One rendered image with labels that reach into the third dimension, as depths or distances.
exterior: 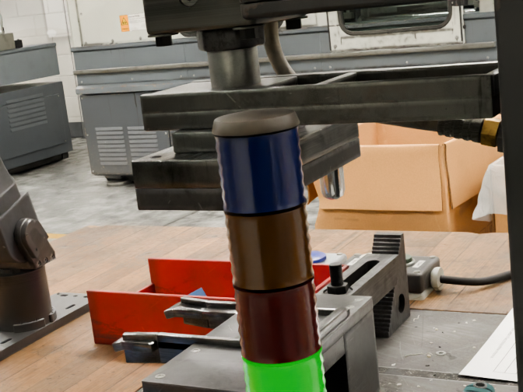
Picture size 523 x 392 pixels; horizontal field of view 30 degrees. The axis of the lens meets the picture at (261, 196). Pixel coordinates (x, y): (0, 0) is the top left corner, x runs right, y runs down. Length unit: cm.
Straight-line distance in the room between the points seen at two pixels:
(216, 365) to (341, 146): 20
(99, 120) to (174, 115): 607
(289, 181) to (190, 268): 69
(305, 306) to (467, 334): 54
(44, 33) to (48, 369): 877
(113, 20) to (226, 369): 595
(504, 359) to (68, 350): 45
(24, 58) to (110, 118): 147
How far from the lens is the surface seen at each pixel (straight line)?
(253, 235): 43
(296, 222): 43
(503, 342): 95
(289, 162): 42
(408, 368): 90
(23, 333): 111
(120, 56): 657
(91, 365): 100
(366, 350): 83
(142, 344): 79
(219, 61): 71
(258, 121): 42
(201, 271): 110
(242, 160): 42
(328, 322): 76
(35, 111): 799
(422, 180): 302
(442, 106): 62
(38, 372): 101
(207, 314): 84
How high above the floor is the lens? 125
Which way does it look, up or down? 12 degrees down
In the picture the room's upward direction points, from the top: 7 degrees counter-clockwise
